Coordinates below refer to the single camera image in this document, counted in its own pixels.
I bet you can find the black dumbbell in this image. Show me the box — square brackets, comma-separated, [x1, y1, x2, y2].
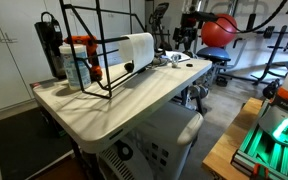
[187, 84, 210, 101]

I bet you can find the white paper towel roll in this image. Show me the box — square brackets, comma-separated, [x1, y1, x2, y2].
[117, 32, 155, 73]

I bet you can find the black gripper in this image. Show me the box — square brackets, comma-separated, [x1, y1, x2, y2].
[173, 13, 199, 53]

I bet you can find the black floor mat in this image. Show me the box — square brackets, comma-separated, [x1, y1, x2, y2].
[0, 106, 73, 180]

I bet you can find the red exercise ball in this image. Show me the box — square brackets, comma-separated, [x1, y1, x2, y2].
[201, 13, 238, 48]

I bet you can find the black elliptical machine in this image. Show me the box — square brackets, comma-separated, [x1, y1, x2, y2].
[148, 2, 173, 51]

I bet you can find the white wipes canister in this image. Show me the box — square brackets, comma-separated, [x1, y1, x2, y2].
[58, 43, 92, 91]

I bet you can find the black wire rack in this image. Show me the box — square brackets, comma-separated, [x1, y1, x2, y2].
[58, 0, 148, 100]

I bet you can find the green lit base frame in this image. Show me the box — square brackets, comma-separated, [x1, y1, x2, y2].
[230, 99, 288, 180]

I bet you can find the white laundry hamper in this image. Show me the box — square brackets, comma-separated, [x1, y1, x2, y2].
[97, 101, 205, 180]

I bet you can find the small clear glass jar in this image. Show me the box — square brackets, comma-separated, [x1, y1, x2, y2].
[171, 53, 181, 69]

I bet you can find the white cabinet with handles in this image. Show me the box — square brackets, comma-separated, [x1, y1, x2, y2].
[0, 0, 147, 116]

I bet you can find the black corded appliance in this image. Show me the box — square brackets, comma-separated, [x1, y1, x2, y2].
[34, 11, 67, 80]

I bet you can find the orange clamp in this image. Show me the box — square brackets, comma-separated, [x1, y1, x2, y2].
[252, 163, 270, 180]

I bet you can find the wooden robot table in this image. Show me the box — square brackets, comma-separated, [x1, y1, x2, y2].
[202, 97, 265, 180]

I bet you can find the small black floor weight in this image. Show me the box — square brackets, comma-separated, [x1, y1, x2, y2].
[216, 75, 228, 88]

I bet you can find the orange cordless drill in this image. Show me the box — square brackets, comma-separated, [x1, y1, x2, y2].
[63, 34, 103, 82]

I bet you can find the black weight bench frame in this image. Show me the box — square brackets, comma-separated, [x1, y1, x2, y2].
[232, 24, 288, 86]

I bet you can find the blue balance dome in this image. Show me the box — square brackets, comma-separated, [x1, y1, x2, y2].
[196, 46, 232, 63]

